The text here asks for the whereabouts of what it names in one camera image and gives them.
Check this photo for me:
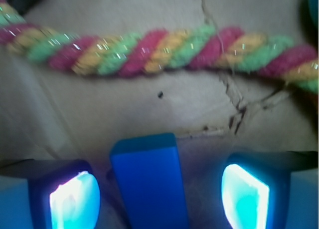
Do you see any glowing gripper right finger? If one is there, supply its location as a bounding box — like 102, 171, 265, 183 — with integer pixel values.
221, 151, 319, 229

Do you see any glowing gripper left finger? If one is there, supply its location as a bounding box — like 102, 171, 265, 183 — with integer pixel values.
0, 159, 101, 229

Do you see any blue rectangular block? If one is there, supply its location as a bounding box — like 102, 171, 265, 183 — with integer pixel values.
110, 133, 189, 229

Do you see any brown paper bag tray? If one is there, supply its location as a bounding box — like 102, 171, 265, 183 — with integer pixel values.
0, 0, 318, 229

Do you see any multicolour twisted rope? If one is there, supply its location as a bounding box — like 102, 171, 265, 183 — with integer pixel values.
0, 0, 319, 95

